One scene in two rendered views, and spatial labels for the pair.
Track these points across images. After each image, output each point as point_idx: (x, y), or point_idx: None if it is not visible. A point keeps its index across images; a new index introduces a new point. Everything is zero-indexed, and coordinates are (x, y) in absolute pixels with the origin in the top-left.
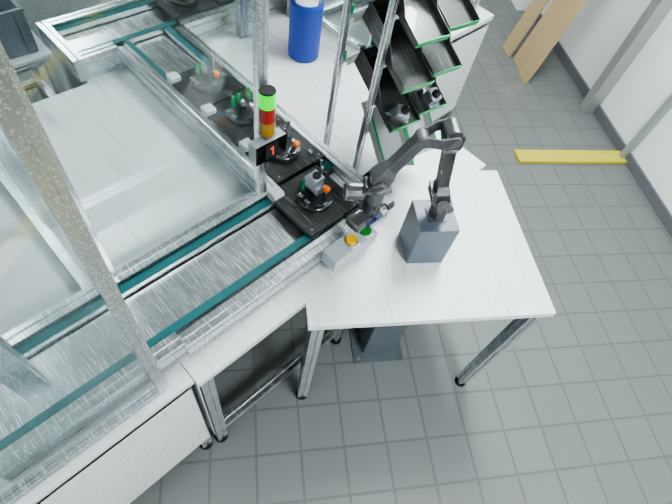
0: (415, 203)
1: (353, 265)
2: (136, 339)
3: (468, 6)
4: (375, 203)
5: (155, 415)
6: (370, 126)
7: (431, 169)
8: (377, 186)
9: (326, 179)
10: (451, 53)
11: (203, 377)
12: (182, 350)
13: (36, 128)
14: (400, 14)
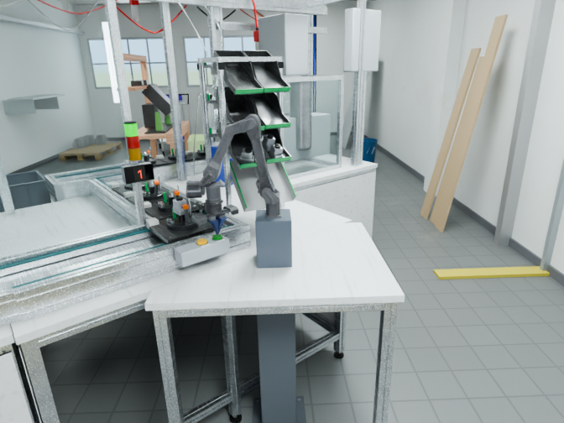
0: (258, 211)
1: (207, 269)
2: None
3: (283, 84)
4: (211, 197)
5: None
6: (232, 175)
7: (301, 223)
8: (206, 175)
9: None
10: (284, 119)
11: (23, 332)
12: (13, 305)
13: None
14: (226, 80)
